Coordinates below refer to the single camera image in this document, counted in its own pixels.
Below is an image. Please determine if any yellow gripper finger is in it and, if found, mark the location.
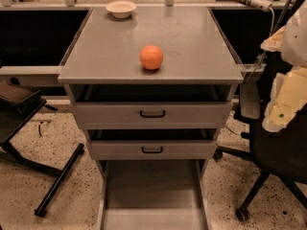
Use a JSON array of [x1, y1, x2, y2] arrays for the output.
[[260, 27, 285, 52], [262, 66, 307, 132]]

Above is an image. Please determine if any orange fruit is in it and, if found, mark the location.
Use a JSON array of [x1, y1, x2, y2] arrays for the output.
[[140, 45, 163, 70]]

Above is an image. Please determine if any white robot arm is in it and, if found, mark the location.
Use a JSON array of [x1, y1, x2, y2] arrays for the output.
[[261, 7, 307, 132]]

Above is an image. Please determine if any grey drawer cabinet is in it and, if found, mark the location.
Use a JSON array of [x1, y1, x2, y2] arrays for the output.
[[59, 5, 243, 230]]

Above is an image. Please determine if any grey top drawer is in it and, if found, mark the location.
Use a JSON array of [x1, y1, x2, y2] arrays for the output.
[[70, 103, 232, 129]]

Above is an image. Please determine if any grey drawer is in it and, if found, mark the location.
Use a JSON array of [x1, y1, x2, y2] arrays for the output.
[[86, 140, 217, 160], [70, 103, 232, 129], [97, 160, 212, 230]]

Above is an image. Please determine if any grey bottom drawer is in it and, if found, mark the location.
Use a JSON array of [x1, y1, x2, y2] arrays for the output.
[[97, 160, 212, 230]]

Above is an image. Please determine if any grey middle drawer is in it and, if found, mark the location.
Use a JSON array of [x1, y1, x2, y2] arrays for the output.
[[86, 140, 217, 160]]

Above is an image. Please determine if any black office chair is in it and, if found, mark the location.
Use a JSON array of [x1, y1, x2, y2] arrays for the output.
[[212, 0, 307, 222]]

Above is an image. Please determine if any white bowl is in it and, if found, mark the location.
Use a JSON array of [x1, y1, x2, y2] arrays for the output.
[[106, 0, 136, 19]]

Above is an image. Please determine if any black stand left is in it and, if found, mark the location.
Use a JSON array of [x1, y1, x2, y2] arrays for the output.
[[0, 77, 84, 218]]

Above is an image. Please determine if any white cable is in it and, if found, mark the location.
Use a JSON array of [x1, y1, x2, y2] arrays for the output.
[[245, 7, 276, 81]]

